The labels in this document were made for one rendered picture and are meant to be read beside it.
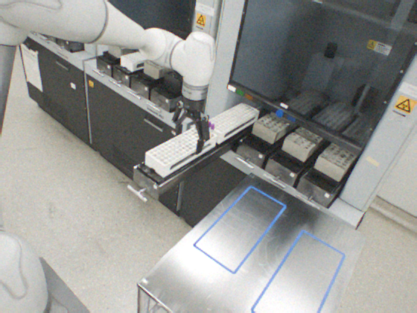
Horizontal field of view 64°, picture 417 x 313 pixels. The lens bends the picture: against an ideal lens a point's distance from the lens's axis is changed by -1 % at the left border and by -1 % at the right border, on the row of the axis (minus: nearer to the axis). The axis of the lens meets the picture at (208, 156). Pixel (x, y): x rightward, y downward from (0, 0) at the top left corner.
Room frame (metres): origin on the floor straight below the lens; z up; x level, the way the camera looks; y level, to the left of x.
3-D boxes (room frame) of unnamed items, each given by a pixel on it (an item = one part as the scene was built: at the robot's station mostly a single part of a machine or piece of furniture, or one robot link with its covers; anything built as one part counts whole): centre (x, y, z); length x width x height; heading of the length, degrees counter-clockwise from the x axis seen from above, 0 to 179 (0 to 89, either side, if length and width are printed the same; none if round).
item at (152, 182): (1.13, 0.03, 0.78); 0.73 x 0.14 x 0.09; 147
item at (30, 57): (2.20, 1.42, 0.43); 0.27 x 0.02 x 0.36; 57
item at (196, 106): (1.04, 0.09, 1.01); 0.08 x 0.07 x 0.09; 57
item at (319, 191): (1.25, -0.60, 0.78); 0.73 x 0.14 x 0.09; 147
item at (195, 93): (1.04, 0.09, 1.09); 0.09 x 0.09 x 0.06
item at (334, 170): (1.06, -0.47, 0.85); 0.12 x 0.02 x 0.06; 56
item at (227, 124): (1.28, -0.07, 0.83); 0.30 x 0.10 x 0.06; 147
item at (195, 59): (1.05, 0.10, 1.20); 0.13 x 0.11 x 0.16; 62
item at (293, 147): (1.14, -0.35, 0.85); 0.12 x 0.02 x 0.06; 56
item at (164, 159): (1.02, 0.10, 0.83); 0.30 x 0.10 x 0.06; 147
